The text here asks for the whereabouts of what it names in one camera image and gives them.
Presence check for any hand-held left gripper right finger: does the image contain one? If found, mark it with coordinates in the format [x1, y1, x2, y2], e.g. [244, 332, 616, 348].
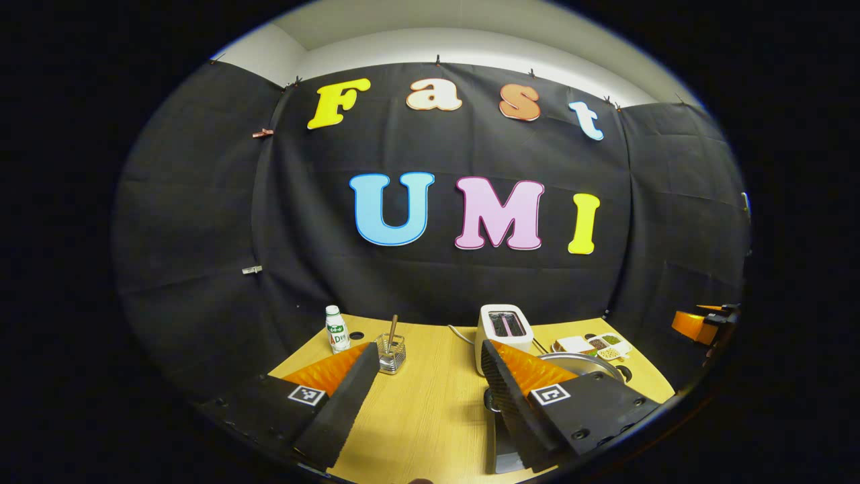
[480, 339, 662, 473]

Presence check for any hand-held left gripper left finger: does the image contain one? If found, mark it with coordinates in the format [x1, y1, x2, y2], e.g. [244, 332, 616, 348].
[198, 341, 382, 471]

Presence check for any wire mesh utensil basket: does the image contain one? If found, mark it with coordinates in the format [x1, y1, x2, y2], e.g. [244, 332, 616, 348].
[376, 334, 407, 375]

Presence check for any black backdrop cloth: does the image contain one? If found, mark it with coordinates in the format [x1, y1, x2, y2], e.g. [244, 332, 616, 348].
[113, 62, 751, 404]

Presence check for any stainless steel pot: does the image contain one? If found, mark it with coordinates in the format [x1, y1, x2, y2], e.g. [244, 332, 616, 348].
[484, 352, 634, 414]

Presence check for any white bottle green label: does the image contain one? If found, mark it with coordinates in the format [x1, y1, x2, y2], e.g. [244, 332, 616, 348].
[325, 305, 351, 354]

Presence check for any black induction cooktop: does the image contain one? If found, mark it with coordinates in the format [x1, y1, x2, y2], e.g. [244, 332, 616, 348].
[485, 397, 538, 475]

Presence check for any white divided bean dish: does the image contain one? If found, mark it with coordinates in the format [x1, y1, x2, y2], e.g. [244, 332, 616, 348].
[588, 333, 632, 362]

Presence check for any white toaster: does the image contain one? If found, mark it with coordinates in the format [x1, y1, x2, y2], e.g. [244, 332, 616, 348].
[475, 304, 535, 377]

